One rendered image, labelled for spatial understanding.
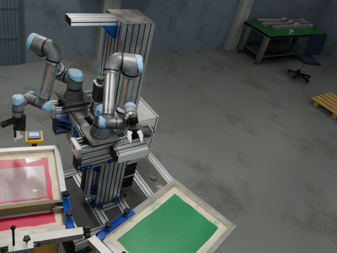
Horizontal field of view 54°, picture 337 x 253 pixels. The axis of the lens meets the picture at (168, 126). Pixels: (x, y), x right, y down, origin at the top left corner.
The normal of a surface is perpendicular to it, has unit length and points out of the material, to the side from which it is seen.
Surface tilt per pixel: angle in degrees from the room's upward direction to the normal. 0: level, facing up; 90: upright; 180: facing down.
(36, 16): 90
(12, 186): 0
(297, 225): 0
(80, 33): 90
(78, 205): 0
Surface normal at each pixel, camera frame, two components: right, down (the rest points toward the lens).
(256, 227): 0.22, -0.79
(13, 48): 0.55, 0.59
